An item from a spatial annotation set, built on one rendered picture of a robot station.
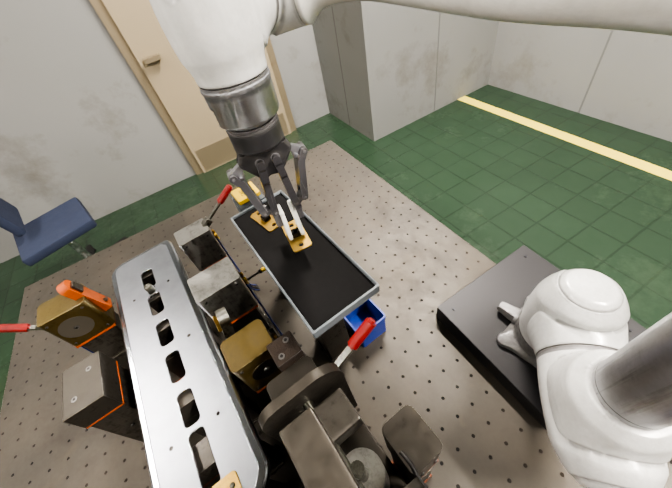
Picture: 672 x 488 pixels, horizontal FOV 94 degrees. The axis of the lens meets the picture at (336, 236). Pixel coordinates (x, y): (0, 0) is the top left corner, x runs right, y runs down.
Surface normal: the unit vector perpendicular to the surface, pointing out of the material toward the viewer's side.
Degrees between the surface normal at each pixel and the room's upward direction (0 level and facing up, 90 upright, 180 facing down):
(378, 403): 0
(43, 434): 0
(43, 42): 90
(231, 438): 0
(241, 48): 96
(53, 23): 90
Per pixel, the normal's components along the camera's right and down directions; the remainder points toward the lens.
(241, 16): 0.85, 0.29
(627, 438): -0.47, 0.14
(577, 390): -0.88, -0.37
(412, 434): -0.18, -0.66
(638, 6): -0.31, 0.90
